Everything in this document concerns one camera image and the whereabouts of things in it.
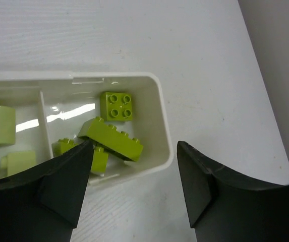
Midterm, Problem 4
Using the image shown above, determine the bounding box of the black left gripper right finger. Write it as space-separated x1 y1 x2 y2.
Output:
177 141 289 241

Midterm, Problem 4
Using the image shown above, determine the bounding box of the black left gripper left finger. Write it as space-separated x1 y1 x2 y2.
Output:
0 141 93 241

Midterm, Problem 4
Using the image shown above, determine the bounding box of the large lime lego stack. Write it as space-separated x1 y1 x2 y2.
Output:
52 138 108 175

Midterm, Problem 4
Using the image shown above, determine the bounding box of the dark lime lego brick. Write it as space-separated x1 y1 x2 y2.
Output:
78 116 143 162

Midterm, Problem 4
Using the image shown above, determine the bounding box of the lime square lego brick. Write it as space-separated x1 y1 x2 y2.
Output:
100 92 133 122

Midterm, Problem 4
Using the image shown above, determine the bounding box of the white three-compartment tray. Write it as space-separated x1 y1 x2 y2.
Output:
0 71 174 188

